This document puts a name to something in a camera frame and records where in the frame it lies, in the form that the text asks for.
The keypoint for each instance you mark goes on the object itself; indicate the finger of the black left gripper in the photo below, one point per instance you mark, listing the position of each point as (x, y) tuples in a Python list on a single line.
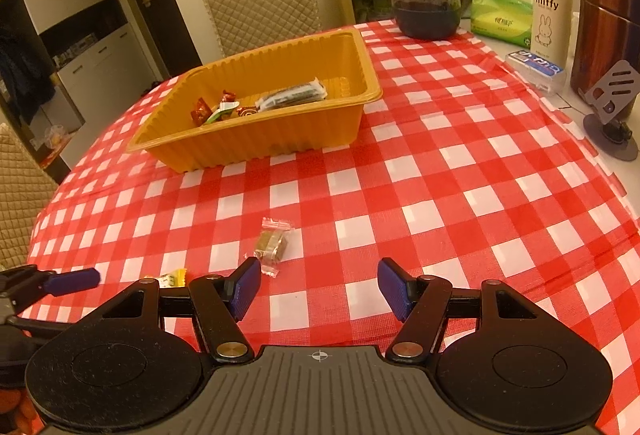
[(29, 281)]

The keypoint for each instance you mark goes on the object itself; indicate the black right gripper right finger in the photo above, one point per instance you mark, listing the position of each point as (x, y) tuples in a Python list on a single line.
[(424, 305)]

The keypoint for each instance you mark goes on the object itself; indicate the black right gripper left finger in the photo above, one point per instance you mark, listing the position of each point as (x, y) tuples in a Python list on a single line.
[(215, 305)]

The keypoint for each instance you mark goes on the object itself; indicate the yellow candy wrapper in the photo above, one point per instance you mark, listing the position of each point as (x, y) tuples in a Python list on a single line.
[(172, 280)]

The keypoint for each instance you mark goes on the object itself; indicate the clear brown candy packet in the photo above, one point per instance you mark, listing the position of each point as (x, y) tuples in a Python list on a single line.
[(271, 245)]

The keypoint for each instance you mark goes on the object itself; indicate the red candy wrapper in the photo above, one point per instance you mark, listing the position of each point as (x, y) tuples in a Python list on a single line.
[(201, 112)]

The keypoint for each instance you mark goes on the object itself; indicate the red brown candy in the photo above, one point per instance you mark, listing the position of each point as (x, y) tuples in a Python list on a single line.
[(242, 110)]

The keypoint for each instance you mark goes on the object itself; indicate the green white snack packet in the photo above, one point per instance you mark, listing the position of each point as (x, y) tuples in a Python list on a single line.
[(223, 110)]

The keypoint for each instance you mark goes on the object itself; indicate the beige quilted chair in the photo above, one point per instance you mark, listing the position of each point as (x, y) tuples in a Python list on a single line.
[(24, 190), (241, 25)]

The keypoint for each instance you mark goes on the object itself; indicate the red white checkered tablecloth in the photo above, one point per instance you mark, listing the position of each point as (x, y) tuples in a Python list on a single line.
[(458, 170)]

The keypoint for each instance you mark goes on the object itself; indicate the orange plastic tray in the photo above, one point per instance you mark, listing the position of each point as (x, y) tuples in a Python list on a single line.
[(339, 59)]

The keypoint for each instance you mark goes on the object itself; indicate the blue white small box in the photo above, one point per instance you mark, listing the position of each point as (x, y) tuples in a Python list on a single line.
[(536, 70)]

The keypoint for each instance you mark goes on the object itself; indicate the grey phone stand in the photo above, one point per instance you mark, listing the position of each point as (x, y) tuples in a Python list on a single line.
[(606, 126)]

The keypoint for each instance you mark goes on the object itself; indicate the white miffy bottle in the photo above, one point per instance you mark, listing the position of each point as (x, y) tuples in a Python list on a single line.
[(551, 30)]

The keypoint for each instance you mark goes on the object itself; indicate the white storage cabinet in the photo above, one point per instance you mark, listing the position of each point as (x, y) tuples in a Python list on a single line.
[(99, 68)]

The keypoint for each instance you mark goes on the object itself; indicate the green tissue pack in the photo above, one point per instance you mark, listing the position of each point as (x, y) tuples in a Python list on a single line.
[(507, 20)]

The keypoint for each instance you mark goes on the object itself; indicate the brown metallic thermos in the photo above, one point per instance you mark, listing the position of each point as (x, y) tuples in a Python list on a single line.
[(608, 31)]

